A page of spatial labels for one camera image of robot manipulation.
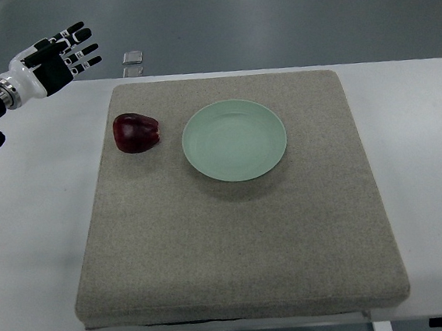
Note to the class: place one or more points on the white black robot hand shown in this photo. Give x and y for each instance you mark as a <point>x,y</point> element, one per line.
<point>52,63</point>

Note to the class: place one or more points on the red apple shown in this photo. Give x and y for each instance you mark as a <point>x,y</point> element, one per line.
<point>135,133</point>

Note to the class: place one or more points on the light green plate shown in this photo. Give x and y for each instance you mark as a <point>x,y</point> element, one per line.
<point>234,140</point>

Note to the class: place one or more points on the clear floor marker lower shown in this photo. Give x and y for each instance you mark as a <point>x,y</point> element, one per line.
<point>132,71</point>

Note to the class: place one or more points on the clear floor marker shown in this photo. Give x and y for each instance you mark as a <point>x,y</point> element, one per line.
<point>132,57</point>
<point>132,71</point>

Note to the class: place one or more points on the clear floor marker upper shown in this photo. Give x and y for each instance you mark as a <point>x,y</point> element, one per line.
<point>132,57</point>

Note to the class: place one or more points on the beige fabric mat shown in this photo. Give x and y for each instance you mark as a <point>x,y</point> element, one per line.
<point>311,237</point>

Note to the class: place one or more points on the white table leg right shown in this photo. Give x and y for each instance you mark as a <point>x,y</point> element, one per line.
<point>382,326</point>

